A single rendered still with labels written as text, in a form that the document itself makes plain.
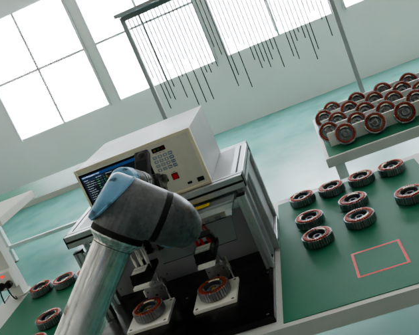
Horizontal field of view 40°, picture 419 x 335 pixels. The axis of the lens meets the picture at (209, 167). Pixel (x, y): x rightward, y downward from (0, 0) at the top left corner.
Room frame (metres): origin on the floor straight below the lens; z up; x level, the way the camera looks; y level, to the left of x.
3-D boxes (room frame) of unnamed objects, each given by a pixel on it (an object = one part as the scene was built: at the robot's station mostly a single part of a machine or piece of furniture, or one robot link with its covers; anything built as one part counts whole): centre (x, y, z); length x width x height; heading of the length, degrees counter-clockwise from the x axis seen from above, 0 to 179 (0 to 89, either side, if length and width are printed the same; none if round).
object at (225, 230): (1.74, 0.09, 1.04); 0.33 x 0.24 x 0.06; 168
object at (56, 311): (2.17, 0.84, 0.77); 0.11 x 0.11 x 0.04
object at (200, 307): (1.75, 0.15, 0.78); 0.15 x 0.15 x 0.01; 78
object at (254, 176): (2.10, -0.14, 0.91); 0.28 x 0.03 x 0.32; 168
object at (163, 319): (1.80, 0.38, 0.78); 0.15 x 0.15 x 0.01; 78
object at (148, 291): (1.94, 0.35, 0.80); 0.08 x 0.05 x 0.06; 78
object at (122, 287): (2.02, 0.21, 0.92); 0.66 x 0.01 x 0.30; 78
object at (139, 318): (1.80, 0.38, 0.80); 0.11 x 0.11 x 0.04
